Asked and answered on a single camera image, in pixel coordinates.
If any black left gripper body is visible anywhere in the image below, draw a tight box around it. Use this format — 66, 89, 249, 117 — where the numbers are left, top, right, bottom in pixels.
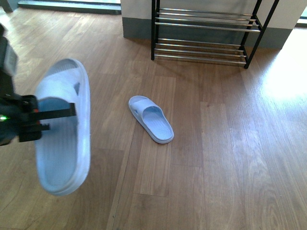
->
0, 94, 42, 146

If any black metal shoe rack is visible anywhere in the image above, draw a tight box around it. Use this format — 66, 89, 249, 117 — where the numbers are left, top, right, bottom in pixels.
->
151, 0, 279, 69

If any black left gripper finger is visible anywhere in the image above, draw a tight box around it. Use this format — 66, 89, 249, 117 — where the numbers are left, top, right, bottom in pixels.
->
30, 103, 76, 120
38, 124, 50, 131

